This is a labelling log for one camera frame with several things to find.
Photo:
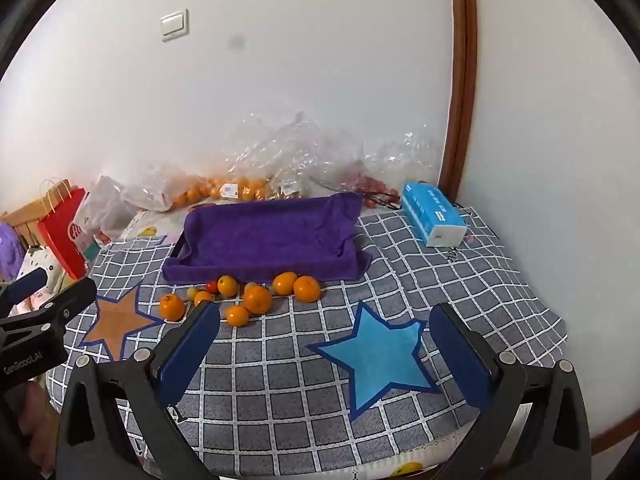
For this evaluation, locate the blue tissue pack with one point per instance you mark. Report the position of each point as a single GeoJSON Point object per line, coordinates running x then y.
{"type": "Point", "coordinates": [432, 212]}

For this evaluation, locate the brown wooden door frame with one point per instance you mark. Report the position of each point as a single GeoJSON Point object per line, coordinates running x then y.
{"type": "Point", "coordinates": [462, 60]}

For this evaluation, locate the small green fruit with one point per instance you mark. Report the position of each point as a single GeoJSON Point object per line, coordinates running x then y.
{"type": "Point", "coordinates": [192, 292]}

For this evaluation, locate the orange with leafy stem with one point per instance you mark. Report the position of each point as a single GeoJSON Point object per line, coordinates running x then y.
{"type": "Point", "coordinates": [172, 307]}

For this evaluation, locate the yellow-green round fruit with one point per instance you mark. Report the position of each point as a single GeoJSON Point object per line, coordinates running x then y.
{"type": "Point", "coordinates": [250, 286]}

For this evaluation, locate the red cherry tomato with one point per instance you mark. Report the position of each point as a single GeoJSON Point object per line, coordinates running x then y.
{"type": "Point", "coordinates": [212, 286]}

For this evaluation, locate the white printed bedsheet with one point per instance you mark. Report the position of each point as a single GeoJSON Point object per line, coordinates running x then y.
{"type": "Point", "coordinates": [150, 222]}

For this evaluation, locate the large orange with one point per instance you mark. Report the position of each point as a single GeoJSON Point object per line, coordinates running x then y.
{"type": "Point", "coordinates": [258, 301]}

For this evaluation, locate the white printed cloth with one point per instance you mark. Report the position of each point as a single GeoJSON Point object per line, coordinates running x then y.
{"type": "Point", "coordinates": [40, 265]}

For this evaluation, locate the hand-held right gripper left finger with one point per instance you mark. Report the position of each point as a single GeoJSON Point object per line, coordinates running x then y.
{"type": "Point", "coordinates": [190, 350]}

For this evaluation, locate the red paper bag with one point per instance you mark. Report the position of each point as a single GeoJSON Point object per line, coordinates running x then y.
{"type": "Point", "coordinates": [62, 240]}

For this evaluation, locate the wooden rack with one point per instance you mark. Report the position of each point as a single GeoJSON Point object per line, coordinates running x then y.
{"type": "Point", "coordinates": [20, 220]}

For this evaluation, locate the person's left hand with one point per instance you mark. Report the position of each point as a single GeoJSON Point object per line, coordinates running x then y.
{"type": "Point", "coordinates": [35, 410]}

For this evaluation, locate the purple fluffy cloth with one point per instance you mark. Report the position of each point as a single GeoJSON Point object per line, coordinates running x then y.
{"type": "Point", "coordinates": [10, 252]}

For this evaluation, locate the white plastic bag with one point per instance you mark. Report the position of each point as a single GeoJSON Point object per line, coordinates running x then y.
{"type": "Point", "coordinates": [107, 205]}

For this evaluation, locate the white light switch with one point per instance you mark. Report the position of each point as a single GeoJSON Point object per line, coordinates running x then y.
{"type": "Point", "coordinates": [175, 25]}

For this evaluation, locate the clear bag of red fruits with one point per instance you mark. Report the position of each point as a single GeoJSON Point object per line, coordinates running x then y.
{"type": "Point", "coordinates": [372, 185]}

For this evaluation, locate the grey checked blanket with stars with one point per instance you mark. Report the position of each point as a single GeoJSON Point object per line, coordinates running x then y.
{"type": "Point", "coordinates": [300, 385]}

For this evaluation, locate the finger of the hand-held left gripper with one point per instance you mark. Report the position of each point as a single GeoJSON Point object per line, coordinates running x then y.
{"type": "Point", "coordinates": [27, 282]}
{"type": "Point", "coordinates": [65, 302]}

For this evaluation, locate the clear bag of yellow fruits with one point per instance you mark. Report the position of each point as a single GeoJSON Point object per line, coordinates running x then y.
{"type": "Point", "coordinates": [287, 187]}

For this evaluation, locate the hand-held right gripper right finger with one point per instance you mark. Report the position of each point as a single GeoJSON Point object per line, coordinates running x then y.
{"type": "Point", "coordinates": [460, 355]}

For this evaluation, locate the purple towel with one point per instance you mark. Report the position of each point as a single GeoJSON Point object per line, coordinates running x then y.
{"type": "Point", "coordinates": [270, 235]}

